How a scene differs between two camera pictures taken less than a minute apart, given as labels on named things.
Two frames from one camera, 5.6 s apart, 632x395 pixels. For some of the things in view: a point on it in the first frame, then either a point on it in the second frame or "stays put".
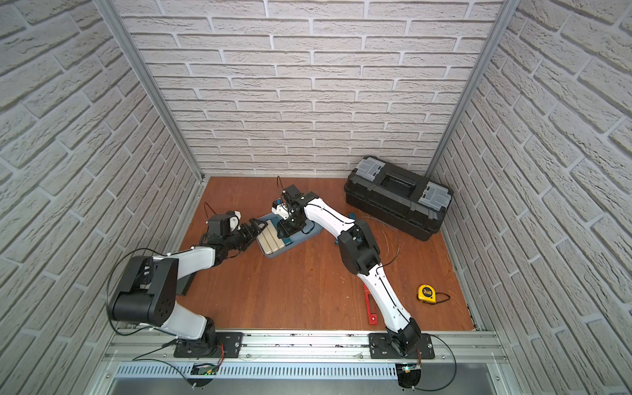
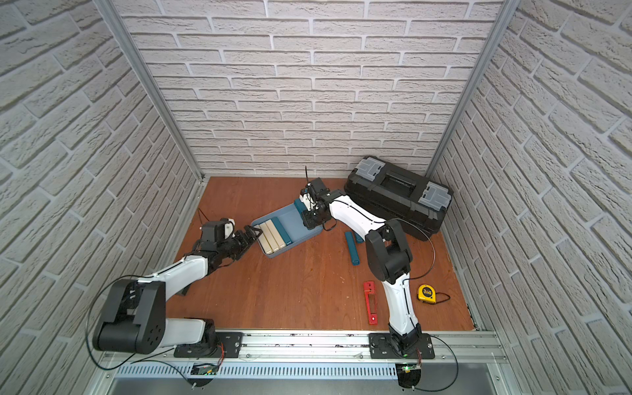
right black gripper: [284, 226] -> [309, 221]
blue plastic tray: [313, 229] stays put
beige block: [264, 244] stays put
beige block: [270, 240] stays put
